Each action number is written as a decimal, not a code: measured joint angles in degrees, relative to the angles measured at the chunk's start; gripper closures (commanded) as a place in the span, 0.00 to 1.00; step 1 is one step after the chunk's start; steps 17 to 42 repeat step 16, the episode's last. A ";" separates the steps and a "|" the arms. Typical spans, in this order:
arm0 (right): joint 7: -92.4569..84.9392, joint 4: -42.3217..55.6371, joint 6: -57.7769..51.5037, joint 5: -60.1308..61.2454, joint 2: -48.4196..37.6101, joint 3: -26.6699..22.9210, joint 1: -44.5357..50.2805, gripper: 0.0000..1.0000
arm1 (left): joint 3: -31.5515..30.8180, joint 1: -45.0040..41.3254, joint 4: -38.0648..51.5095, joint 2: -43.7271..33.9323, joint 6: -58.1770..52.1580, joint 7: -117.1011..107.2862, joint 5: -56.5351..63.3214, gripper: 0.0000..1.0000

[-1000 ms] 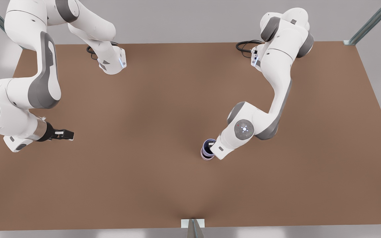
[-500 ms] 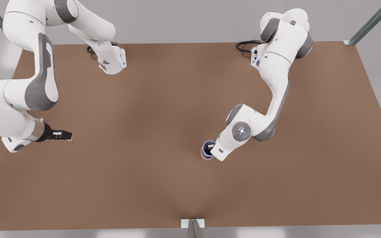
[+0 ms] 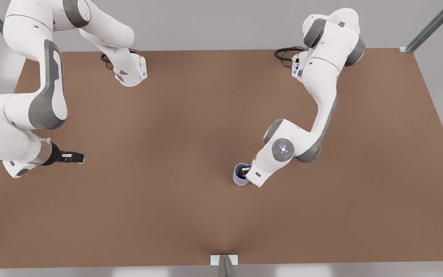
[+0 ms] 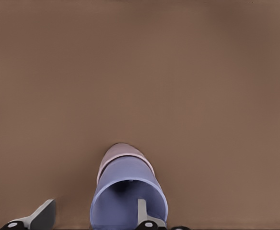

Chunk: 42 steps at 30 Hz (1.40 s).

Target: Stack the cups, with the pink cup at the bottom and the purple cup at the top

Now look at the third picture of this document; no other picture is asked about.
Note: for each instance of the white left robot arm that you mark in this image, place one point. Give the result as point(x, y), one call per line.
point(321, 77)

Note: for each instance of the purple cup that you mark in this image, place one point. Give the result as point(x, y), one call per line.
point(238, 175)

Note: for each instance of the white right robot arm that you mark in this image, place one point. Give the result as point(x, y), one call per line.
point(21, 115)

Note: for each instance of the pink cup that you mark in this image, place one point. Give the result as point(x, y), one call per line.
point(240, 184)

